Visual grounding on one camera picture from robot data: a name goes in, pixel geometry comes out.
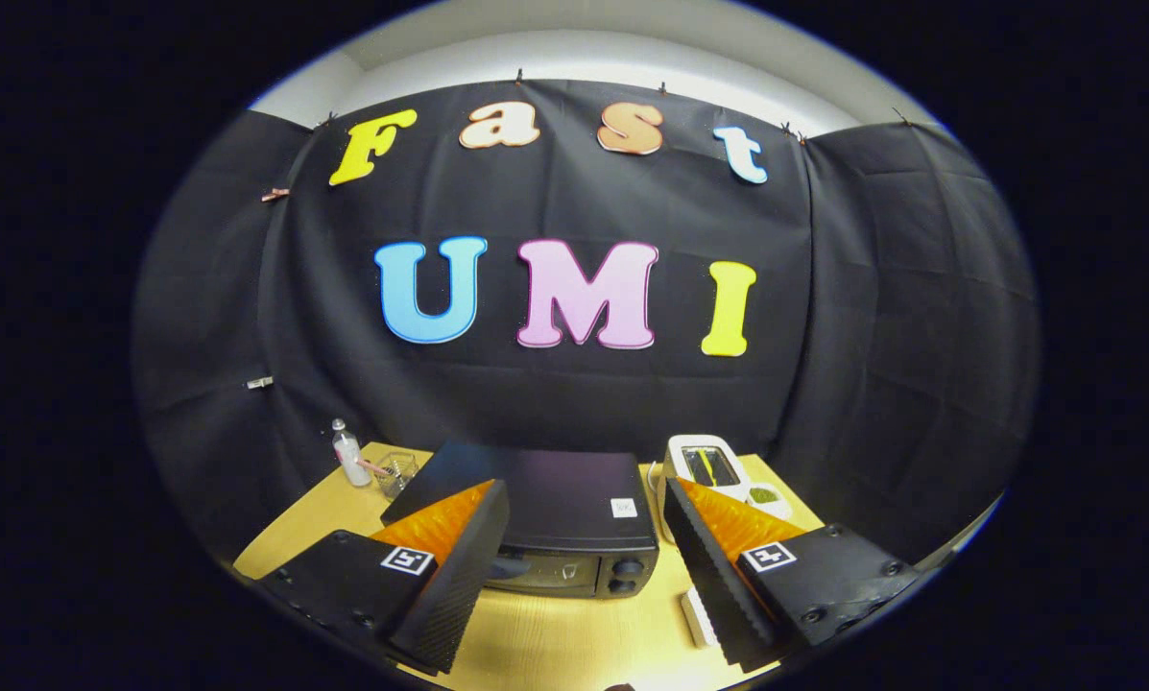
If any white toaster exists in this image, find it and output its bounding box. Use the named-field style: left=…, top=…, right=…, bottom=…
left=653, top=434, right=753, bottom=545

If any clear glass container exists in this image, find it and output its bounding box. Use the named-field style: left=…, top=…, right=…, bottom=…
left=372, top=451, right=419, bottom=500

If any black backdrop cloth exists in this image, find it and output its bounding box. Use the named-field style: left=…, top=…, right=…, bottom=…
left=132, top=79, right=1043, bottom=567

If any black toaster oven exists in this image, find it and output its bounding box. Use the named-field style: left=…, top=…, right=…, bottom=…
left=380, top=440, right=661, bottom=601

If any white rectangular tray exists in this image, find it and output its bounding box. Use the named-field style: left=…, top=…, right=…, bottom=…
left=680, top=585, right=724, bottom=650

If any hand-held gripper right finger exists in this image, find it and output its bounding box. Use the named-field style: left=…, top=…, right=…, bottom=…
left=663, top=476, right=921, bottom=673

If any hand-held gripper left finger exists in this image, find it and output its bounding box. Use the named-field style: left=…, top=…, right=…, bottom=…
left=257, top=479, right=512, bottom=675

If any white divided snack dish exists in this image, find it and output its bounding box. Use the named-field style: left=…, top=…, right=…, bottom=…
left=745, top=483, right=794, bottom=522

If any clear plastic bottle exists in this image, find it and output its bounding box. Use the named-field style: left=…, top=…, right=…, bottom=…
left=331, top=418, right=371, bottom=488

